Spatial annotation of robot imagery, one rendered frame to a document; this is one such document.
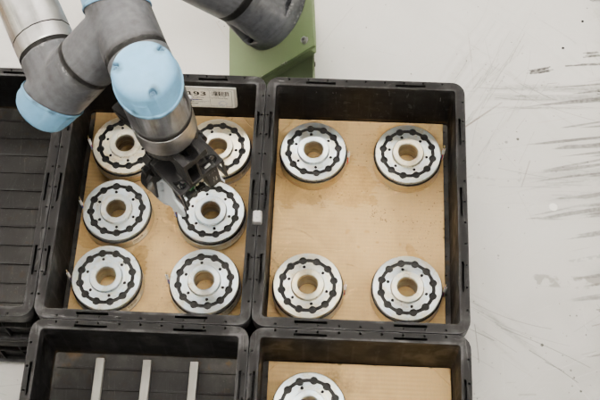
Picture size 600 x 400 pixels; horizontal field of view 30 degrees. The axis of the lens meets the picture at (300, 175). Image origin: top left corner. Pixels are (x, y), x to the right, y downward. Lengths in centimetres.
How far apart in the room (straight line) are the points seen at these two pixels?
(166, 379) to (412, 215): 44
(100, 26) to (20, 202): 54
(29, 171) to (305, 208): 44
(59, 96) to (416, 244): 61
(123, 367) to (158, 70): 56
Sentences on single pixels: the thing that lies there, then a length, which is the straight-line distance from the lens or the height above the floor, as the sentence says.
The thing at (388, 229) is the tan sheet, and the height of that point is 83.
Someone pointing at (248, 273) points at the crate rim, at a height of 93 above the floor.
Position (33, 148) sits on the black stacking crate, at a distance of 182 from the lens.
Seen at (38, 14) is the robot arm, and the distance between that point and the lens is 142.
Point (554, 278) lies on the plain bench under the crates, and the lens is 185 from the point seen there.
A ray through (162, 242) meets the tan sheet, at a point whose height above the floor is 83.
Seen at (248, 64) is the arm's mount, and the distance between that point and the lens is 191.
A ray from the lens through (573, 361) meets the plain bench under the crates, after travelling 181.
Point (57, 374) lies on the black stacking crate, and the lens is 166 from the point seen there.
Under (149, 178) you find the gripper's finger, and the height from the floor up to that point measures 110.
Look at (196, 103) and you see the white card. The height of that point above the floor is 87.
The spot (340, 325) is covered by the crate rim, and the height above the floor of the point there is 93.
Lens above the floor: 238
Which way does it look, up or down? 63 degrees down
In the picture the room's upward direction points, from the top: 1 degrees counter-clockwise
